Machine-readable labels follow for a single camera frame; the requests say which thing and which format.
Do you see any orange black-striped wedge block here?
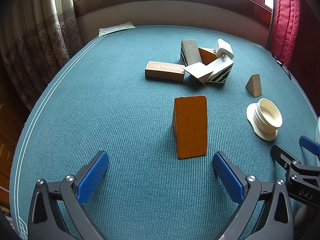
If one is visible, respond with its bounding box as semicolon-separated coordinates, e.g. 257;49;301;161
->
198;47;217;66

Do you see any white black-striped wedge block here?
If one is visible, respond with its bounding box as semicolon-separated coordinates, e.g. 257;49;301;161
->
205;56;234;84

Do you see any grey wooden striped block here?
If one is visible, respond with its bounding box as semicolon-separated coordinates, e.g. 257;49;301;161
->
180;39;202;67

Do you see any teal table mat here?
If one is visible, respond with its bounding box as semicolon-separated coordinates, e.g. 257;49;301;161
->
10;24;320;240

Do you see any white wall charger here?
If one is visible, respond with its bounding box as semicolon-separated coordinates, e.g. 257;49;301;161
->
214;38;234;60

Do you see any beige patterned curtain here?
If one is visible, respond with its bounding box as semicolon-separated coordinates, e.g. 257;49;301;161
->
0;0;83;110

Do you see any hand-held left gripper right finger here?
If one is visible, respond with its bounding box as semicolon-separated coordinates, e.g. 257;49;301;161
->
212;151;294;240

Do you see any printed paper sheet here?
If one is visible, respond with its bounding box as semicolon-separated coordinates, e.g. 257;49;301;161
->
98;21;136;37

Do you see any small wooden wedge block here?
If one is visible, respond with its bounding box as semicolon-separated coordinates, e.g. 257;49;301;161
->
245;74;262;98

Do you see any brown wooden rectangular block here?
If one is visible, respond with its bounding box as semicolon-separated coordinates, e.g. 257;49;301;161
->
145;61;186;82

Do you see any cream ribbed plastic cup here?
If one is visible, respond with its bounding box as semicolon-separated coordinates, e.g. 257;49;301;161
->
246;98;283;141

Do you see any red quilted cushion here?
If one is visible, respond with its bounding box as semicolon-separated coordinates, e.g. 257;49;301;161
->
269;0;300;67

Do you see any large orange wedge block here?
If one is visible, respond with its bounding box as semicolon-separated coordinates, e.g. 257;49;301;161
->
172;95;208;160

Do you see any plain white wedge block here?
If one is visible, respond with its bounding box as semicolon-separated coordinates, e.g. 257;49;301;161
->
183;62;214;85

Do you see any black strap wristwatch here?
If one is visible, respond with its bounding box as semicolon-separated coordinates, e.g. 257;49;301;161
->
272;54;292;80

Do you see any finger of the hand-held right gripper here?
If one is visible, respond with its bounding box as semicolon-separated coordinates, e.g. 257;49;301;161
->
271;144;320;178
299;135;320;155

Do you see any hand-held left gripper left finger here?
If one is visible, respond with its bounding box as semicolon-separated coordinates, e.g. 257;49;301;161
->
28;150;110;240

